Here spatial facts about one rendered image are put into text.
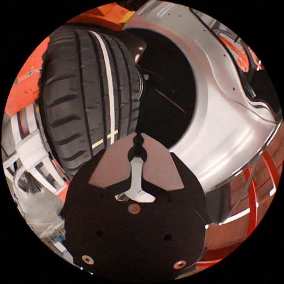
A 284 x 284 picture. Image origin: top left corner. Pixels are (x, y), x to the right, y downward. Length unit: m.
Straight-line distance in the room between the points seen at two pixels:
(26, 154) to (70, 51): 0.17
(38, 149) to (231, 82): 0.57
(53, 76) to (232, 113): 0.48
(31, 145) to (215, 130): 0.51
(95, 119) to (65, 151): 0.07
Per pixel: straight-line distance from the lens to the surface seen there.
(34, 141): 0.19
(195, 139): 0.43
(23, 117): 0.41
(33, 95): 0.17
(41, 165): 0.28
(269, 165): 1.62
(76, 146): 0.17
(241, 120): 0.45
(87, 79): 0.17
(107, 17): 0.69
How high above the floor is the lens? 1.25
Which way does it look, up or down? 7 degrees down
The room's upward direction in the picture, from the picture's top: 129 degrees clockwise
